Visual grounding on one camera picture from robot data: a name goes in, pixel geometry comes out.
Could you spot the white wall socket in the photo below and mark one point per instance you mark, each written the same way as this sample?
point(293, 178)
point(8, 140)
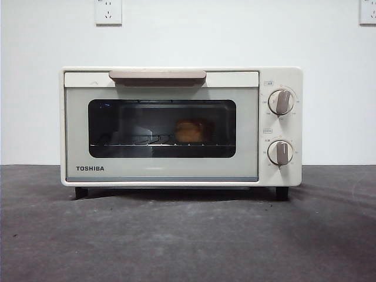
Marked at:
point(107, 14)
point(368, 14)

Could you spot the golden bread piece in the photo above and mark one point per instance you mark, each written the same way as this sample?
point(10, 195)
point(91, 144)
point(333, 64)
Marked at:
point(191, 132)

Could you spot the cream timer knob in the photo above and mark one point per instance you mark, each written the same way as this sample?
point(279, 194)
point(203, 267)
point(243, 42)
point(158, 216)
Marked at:
point(280, 152)

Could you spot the cream Toshiba toaster oven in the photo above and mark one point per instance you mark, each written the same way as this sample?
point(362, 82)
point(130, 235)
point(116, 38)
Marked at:
point(285, 77)

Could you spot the cream temperature knob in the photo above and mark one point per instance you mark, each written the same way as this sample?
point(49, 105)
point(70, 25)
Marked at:
point(281, 102)

